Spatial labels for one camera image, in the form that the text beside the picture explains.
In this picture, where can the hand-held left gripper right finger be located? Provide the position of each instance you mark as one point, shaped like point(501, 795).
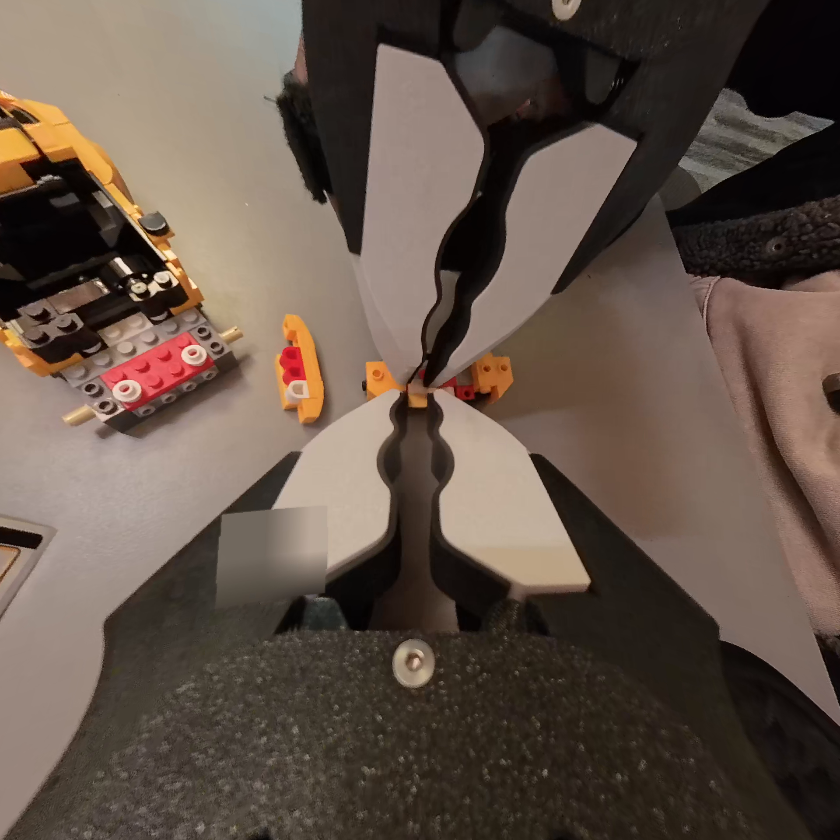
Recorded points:
point(512, 519)

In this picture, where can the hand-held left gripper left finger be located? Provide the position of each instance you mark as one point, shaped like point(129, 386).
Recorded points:
point(348, 492)

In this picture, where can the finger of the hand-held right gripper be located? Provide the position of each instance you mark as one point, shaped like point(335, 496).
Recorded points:
point(551, 223)
point(400, 171)

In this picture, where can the small orange white lego piece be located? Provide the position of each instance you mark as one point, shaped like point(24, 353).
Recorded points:
point(418, 389)

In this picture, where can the orange arch lego piece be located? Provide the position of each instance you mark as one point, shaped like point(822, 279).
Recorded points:
point(299, 368)

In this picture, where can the orange red grey lego assembly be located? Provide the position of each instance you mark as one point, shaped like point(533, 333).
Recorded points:
point(488, 374)

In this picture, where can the yellow lego car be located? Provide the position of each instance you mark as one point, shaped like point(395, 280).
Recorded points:
point(92, 289)

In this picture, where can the plaid cloth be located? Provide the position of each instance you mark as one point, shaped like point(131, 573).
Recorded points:
point(748, 131)

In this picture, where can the dark fleece jacket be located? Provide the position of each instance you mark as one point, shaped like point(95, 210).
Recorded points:
point(761, 223)

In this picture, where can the beige garment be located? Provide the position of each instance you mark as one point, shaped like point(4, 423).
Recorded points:
point(775, 394)

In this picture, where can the sticker sheet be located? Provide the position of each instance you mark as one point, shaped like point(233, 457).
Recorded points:
point(13, 558)

